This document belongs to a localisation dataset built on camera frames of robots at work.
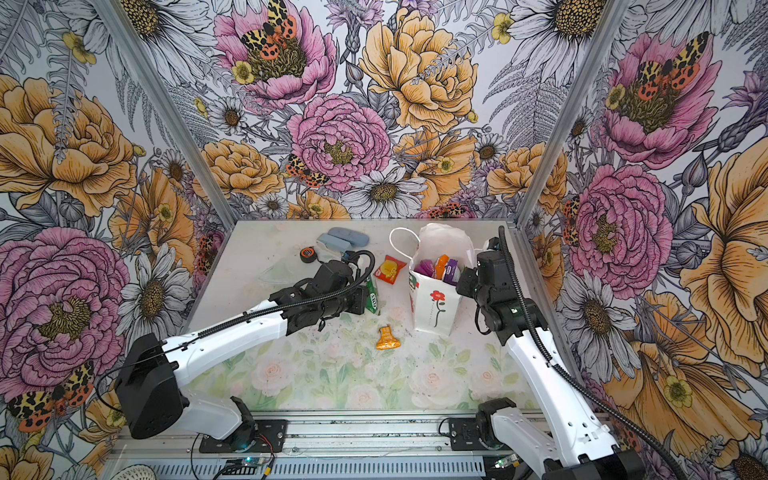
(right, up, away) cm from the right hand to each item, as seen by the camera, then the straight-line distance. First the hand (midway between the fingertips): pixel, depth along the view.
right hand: (467, 282), depth 77 cm
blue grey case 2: (-40, +10, +34) cm, 54 cm away
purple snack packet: (-9, +3, +12) cm, 16 cm away
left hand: (-26, -6, +4) cm, 27 cm away
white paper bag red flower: (-8, -6, +3) cm, 10 cm away
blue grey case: (-33, +12, +39) cm, 52 cm away
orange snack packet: (-4, +3, +17) cm, 18 cm away
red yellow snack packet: (-20, +1, +30) cm, 37 cm away
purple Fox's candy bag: (-2, +2, +8) cm, 9 cm away
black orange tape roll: (-49, +6, +31) cm, 59 cm away
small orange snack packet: (-20, -19, +13) cm, 30 cm away
